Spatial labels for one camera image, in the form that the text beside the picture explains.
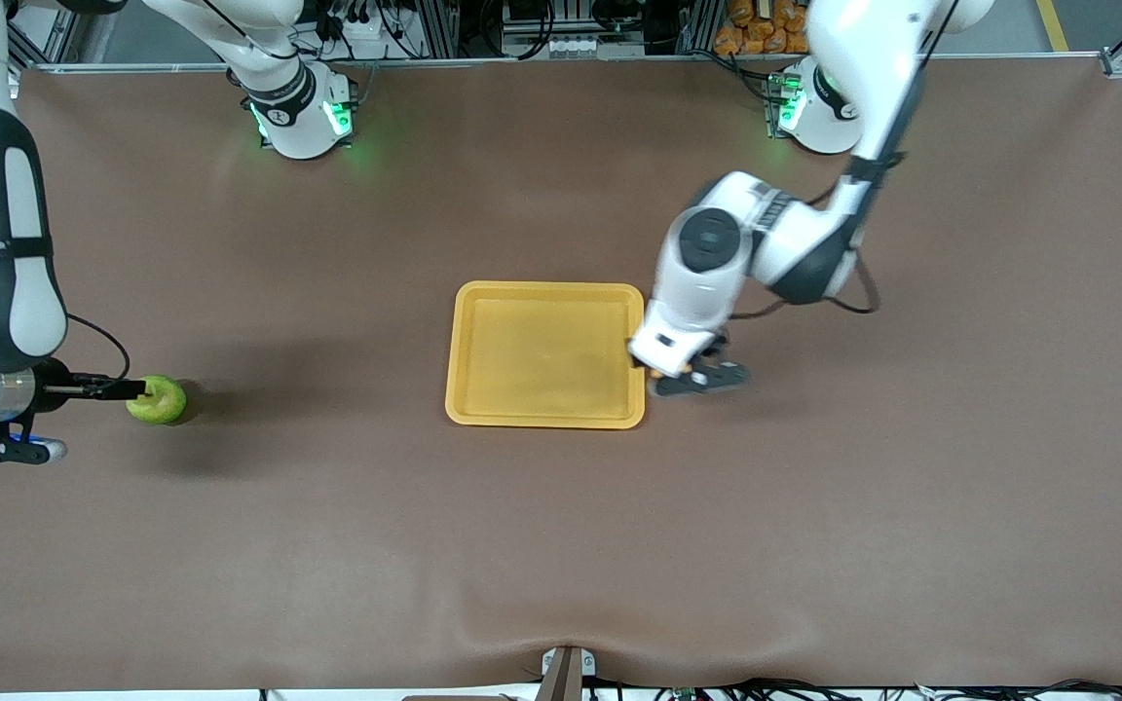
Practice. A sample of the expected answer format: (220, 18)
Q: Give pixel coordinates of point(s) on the aluminium table edge rail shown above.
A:
(522, 60)

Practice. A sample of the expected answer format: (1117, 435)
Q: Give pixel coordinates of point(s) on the aluminium corner bracket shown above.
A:
(1118, 63)

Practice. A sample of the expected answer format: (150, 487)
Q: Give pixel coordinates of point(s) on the brown table cover mat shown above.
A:
(561, 545)

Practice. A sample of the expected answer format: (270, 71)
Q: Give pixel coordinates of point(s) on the orange items in bag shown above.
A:
(761, 27)

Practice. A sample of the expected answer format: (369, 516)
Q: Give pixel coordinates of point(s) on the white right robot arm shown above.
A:
(6, 292)

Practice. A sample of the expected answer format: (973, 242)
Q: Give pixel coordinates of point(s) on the yellow plastic tray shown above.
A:
(544, 355)

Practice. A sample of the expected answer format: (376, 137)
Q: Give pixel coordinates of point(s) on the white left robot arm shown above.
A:
(873, 58)

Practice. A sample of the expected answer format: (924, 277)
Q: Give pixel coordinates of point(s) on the green apple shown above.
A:
(160, 403)

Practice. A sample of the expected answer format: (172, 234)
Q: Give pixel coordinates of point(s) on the white power strip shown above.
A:
(363, 26)

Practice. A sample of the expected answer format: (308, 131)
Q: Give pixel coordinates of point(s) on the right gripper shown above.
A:
(55, 379)

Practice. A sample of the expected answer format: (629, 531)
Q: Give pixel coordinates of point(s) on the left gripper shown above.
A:
(719, 343)

